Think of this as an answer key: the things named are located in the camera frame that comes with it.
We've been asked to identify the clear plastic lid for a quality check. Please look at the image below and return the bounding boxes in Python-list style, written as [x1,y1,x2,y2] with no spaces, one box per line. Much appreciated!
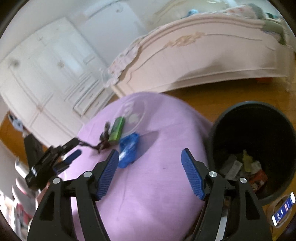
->
[114,98,147,137]

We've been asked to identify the round purple mat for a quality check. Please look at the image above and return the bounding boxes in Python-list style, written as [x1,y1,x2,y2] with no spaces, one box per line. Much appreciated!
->
[78,92,212,240]

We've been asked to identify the smartphone with lit screen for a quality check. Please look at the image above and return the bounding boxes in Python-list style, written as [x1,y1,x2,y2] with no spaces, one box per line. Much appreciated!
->
[271,192,295,227]

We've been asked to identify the white wardrobe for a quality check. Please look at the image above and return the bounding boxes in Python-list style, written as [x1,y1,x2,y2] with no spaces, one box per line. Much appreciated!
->
[0,0,149,149]

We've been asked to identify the cream ornate bed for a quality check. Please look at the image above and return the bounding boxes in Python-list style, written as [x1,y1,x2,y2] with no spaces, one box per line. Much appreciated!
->
[104,1,295,97]

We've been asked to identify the blue plastic wrapper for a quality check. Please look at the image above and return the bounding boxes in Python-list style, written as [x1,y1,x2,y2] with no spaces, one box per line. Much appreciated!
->
[118,133,139,169]

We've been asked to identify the green snack pack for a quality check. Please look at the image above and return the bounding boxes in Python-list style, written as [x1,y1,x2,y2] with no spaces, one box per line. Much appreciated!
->
[108,116,125,143]

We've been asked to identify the black trash bin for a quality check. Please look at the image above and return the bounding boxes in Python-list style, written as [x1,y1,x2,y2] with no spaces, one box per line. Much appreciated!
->
[206,101,295,205]

